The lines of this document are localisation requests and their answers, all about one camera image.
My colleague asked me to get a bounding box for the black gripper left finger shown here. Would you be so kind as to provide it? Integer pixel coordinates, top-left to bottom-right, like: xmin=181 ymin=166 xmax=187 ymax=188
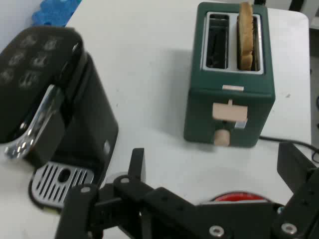
xmin=54 ymin=148 xmax=200 ymax=239

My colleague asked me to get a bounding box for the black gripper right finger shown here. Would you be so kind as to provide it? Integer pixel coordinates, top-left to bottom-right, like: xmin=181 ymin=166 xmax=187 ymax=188
xmin=271 ymin=142 xmax=319 ymax=239

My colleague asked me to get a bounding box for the beige toaster lever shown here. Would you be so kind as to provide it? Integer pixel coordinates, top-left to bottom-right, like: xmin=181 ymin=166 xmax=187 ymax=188
xmin=212 ymin=99 xmax=248 ymax=120

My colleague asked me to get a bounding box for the red enamel bowl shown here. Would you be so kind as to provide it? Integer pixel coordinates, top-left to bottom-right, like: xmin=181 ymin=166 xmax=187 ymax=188
xmin=210 ymin=191 xmax=269 ymax=204

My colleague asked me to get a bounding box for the black coffee machine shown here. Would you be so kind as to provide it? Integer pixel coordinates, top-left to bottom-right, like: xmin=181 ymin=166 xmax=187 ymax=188
xmin=0 ymin=26 xmax=119 ymax=215

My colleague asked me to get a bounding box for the beige toaster knob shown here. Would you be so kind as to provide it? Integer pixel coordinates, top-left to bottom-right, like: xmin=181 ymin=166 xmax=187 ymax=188
xmin=214 ymin=129 xmax=231 ymax=146

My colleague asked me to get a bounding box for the dark green toaster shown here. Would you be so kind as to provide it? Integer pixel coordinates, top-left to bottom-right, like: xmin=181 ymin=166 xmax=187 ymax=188
xmin=183 ymin=1 xmax=276 ymax=149

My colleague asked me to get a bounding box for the toasted bread slice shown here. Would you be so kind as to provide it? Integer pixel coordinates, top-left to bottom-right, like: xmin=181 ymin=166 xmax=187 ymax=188
xmin=236 ymin=1 xmax=255 ymax=71

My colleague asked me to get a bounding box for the blue plastic object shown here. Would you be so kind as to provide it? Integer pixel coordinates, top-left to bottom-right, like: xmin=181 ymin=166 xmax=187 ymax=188
xmin=31 ymin=0 xmax=83 ymax=28

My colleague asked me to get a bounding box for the black toaster power cable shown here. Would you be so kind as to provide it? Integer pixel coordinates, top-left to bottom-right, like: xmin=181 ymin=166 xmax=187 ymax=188
xmin=259 ymin=135 xmax=319 ymax=165

